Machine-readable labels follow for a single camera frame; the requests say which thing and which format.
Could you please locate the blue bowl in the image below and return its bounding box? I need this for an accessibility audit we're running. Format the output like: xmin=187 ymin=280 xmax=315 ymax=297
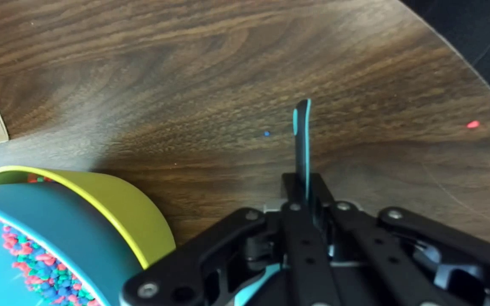
xmin=0 ymin=183 xmax=145 ymax=306

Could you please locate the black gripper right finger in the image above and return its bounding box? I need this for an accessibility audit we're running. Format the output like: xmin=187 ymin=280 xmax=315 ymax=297
xmin=306 ymin=173 xmax=490 ymax=306

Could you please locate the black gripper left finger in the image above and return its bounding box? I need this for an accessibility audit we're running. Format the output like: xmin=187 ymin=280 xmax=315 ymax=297
xmin=119 ymin=172 xmax=337 ymax=306

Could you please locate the teal plastic scoop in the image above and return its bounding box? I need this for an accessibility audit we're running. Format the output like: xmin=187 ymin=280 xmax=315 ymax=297
xmin=233 ymin=98 xmax=313 ymax=306

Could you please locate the colourful beads pile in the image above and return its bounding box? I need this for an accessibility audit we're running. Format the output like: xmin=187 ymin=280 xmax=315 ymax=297
xmin=0 ymin=223 xmax=97 ymax=306

